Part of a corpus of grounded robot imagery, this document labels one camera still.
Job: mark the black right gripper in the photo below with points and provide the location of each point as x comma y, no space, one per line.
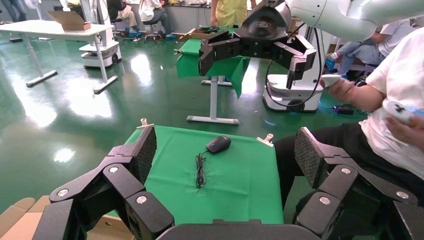
265,30

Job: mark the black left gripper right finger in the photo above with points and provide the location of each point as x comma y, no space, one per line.
357,198

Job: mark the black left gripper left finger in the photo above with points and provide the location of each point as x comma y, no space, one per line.
109,185

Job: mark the white handheld controller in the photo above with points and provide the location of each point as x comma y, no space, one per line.
329,79
397,111

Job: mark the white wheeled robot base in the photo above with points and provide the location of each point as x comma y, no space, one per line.
285,91
99,54

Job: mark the operator right forearm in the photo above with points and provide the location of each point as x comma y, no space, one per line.
367,99

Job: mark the small brown cardboard box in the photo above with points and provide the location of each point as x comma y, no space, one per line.
198,34

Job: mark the brown cardboard mailer box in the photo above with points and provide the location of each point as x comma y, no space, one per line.
20,225

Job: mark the operator left hand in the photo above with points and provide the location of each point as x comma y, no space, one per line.
407,134

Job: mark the operator right hand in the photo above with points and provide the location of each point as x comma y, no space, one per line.
342,91

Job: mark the person in yellow coat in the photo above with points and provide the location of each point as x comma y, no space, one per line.
232,11

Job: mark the silver metal cloth clip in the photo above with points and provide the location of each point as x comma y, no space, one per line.
145,124
266,140

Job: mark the grey lab counter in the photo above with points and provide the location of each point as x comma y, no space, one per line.
188,18

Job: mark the small metal clip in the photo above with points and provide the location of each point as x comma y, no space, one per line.
178,51

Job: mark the black power adapter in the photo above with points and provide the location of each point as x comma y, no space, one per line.
344,109
15,39

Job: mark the seated person blue shoe covers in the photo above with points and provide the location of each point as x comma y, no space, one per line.
361,49

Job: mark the black office stool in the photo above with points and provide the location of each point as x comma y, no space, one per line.
152,30

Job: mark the seated person white top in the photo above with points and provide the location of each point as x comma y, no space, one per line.
152,11

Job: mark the operator in white shirt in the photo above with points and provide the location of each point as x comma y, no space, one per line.
397,82

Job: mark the seated person dark top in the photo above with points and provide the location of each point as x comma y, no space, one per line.
121,11

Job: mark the white height adjustable table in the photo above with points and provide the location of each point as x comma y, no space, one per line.
49,30

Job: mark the open brown cardboard carton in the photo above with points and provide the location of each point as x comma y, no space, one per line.
69,20

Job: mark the standing person in jeans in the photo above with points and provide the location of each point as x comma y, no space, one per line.
15,8

